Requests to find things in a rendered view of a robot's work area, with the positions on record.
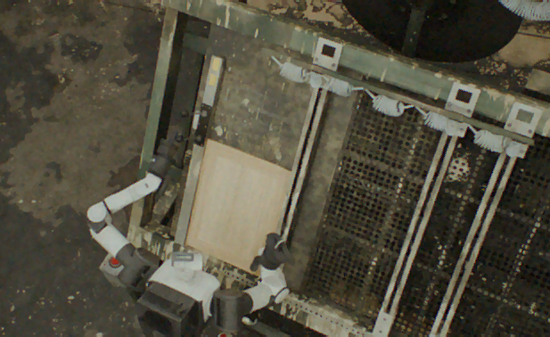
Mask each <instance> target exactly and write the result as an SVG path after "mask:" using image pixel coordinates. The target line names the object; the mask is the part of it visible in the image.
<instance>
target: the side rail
mask: <svg viewBox="0 0 550 337"><path fill-rule="evenodd" d="M188 19H189V15H188V13H185V12H180V11H177V10H174V9H171V8H168V7H167V10H166V15H165V21H164V27H163V32H162V39H161V44H160V48H159V52H160V54H158V60H157V65H156V70H155V77H154V81H153V87H152V98H151V103H150V108H149V113H148V119H147V125H146V130H145V136H144V146H143V151H142V157H141V163H140V169H139V173H138V178H137V183H138V182H140V180H142V179H144V178H146V176H147V174H148V172H149V171H148V169H147V168H148V166H149V164H150V160H151V158H152V157H153V155H154V154H155V155H158V152H157V151H158V149H159V146H160V140H161V138H163V139H165V140H167V133H168V124H169V120H170V115H171V109H173V106H172V104H174V99H175V94H176V84H177V80H178V74H179V69H180V64H181V59H182V54H183V47H182V44H183V39H184V34H185V31H186V29H187V23H188ZM157 190H158V189H157ZM157 190H156V191H154V192H150V193H148V194H146V195H145V196H143V197H141V198H139V199H138V200H136V201H133V206H132V211H131V217H130V224H131V225H133V226H138V227H141V226H143V225H145V223H146V222H148V221H149V220H151V219H152V210H154V205H155V199H156V193H157Z"/></svg>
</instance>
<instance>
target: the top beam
mask: <svg viewBox="0 0 550 337"><path fill-rule="evenodd" d="M160 3H161V5H163V6H167V7H168V8H171V9H174V10H177V11H180V12H185V13H188V15H191V16H193V17H195V18H198V19H202V20H205V21H209V22H212V23H215V24H217V25H221V26H223V27H226V28H228V29H231V30H233V31H236V32H240V33H243V34H245V35H248V36H250V37H255V38H257V39H261V40H264V41H267V42H269V43H272V44H275V45H276V46H279V47H282V48H285V49H288V50H291V51H293V52H296V53H301V54H304V55H306V56H309V57H312V58H314V57H315V53H316V48H317V43H318V39H319V38H320V37H321V38H325V39H328V40H331V41H333V42H336V43H339V44H342V49H341V56H340V59H339V62H338V65H337V66H339V67H341V68H342V69H345V70H350V71H353V72H356V73H358V74H360V75H363V76H366V77H369V78H374V79H377V80H380V81H382V82H385V83H387V84H391V85H393V86H398V87H401V88H404V89H406V90H410V91H413V92H415V93H417V94H420V95H422V96H426V97H429V98H431V99H434V100H437V101H440V102H442V103H447V100H448V97H449V94H450V91H451V88H452V86H453V84H454V82H456V83H459V84H462V85H465V86H469V87H473V88H476V89H479V90H480V94H479V97H478V100H477V102H476V105H475V108H474V111H472V112H475V113H478V114H480V115H483V116H486V117H490V118H492V119H496V120H499V122H503V123H505V124H506V122H507V120H508V117H509V114H510V112H511V109H512V107H513V105H514V102H515V101H516V102H519V103H524V104H527V105H528V106H530V107H533V108H536V109H540V110H542V111H543V112H542V115H541V117H540V119H539V121H538V123H537V126H536V128H535V131H534V133H536V134H539V135H542V136H547V137H550V103H548V102H545V101H542V100H539V99H536V98H533V97H530V96H527V95H522V94H519V93H516V92H512V91H509V90H506V89H503V88H501V87H497V86H492V85H490V84H487V82H483V81H480V80H478V79H475V78H469V77H466V76H464V75H461V74H458V73H454V72H452V71H449V70H444V69H442V68H438V67H435V66H432V65H430V64H427V63H424V62H419V61H416V60H413V59H410V58H407V57H405V56H401V55H398V54H395V53H393V52H392V53H391V52H390V51H388V50H384V49H381V48H379V47H376V46H373V45H369V44H365V43H362V42H359V41H356V40H354V39H351V38H348V37H343V36H340V35H337V34H334V33H332V32H329V31H326V30H322V29H318V28H317V27H315V26H312V25H309V24H306V23H303V22H299V21H295V20H292V19H289V18H286V17H283V16H280V15H277V14H274V13H271V12H267V11H264V10H261V8H258V7H255V6H252V5H249V4H245V3H242V2H238V1H235V0H160ZM533 115H534V113H533V112H530V111H525V110H522V109H519V111H518V113H517V116H516V119H518V120H521V121H524V122H528V124H530V122H531V120H532V118H533Z"/></svg>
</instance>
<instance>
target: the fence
mask: <svg viewBox="0 0 550 337"><path fill-rule="evenodd" d="M213 58H214V59H218V60H220V63H219V67H218V71H215V70H212V69H211V67H212V62H213ZM225 62H226V57H224V56H221V55H218V54H214V55H212V56H211V61H210V66H209V75H208V79H207V84H206V88H205V94H204V97H203V103H206V104H207V105H210V106H211V111H210V116H209V124H208V129H207V133H206V138H205V143H204V146H203V147H200V146H199V145H196V144H195V145H194V148H193V156H192V162H190V167H189V170H188V175H187V179H186V185H185V193H184V198H183V202H182V208H181V212H180V217H179V221H178V226H177V231H176V240H175V241H174V242H177V243H180V244H182V245H184V244H185V241H186V237H187V233H188V228H189V223H190V219H191V215H192V214H193V205H194V202H195V197H196V193H197V188H198V184H199V179H200V174H201V166H202V163H203V157H204V153H205V148H206V144H207V140H208V139H209V133H210V129H211V125H213V120H214V116H215V112H216V107H217V102H218V95H219V90H220V85H221V80H222V77H223V72H224V67H225ZM210 74H212V75H216V76H217V80H216V85H214V86H212V85H209V77H210Z"/></svg>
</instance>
